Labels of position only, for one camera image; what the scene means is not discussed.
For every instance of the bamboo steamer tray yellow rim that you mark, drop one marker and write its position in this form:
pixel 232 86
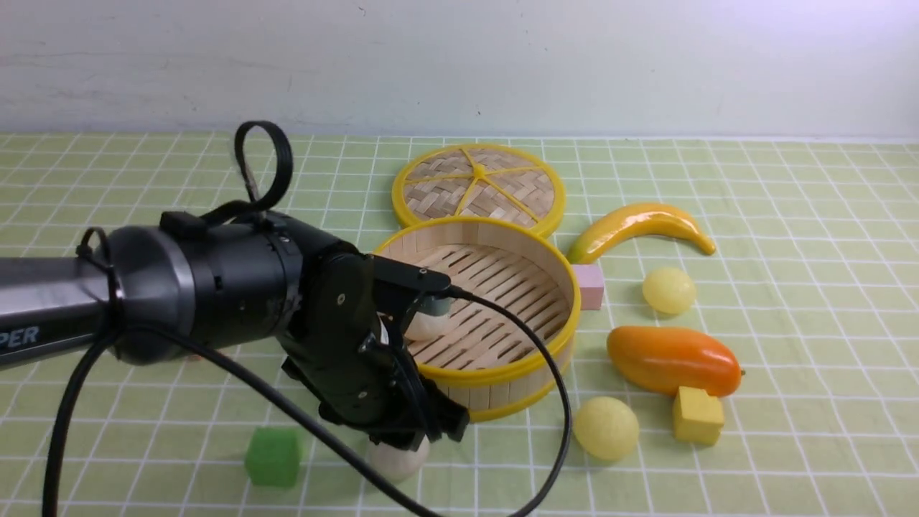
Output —
pixel 480 358

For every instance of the white bun front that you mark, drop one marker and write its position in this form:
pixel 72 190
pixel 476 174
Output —
pixel 397 465

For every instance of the yellow toy banana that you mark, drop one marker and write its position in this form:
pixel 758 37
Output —
pixel 636 220

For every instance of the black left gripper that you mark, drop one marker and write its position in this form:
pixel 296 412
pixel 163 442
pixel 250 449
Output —
pixel 354 359

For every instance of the white bun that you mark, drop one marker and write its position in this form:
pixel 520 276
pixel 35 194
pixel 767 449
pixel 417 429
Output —
pixel 397 465
pixel 424 326

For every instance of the pink cube block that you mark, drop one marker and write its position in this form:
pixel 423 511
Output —
pixel 592 285

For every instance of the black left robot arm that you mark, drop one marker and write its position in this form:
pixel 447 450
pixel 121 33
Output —
pixel 219 287

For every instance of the yellow cube block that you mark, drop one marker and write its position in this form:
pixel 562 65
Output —
pixel 698 418

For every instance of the green cube block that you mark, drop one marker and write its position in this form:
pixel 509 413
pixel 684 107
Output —
pixel 273 457

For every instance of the yellow bun back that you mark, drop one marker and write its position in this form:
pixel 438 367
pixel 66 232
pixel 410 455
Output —
pixel 669 290

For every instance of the yellow bun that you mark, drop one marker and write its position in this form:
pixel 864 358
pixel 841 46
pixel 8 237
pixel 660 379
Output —
pixel 606 428
pixel 669 290

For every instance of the orange toy mango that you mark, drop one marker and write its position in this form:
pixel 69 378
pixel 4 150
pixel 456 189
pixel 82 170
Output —
pixel 663 359

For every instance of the woven bamboo steamer lid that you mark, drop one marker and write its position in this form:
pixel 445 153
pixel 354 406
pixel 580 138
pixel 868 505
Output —
pixel 481 180

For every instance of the yellow bun front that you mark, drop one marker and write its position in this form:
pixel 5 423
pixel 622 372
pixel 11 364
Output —
pixel 606 428

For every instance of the green checkered tablecloth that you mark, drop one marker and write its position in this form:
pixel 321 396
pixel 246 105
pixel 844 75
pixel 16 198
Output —
pixel 814 287

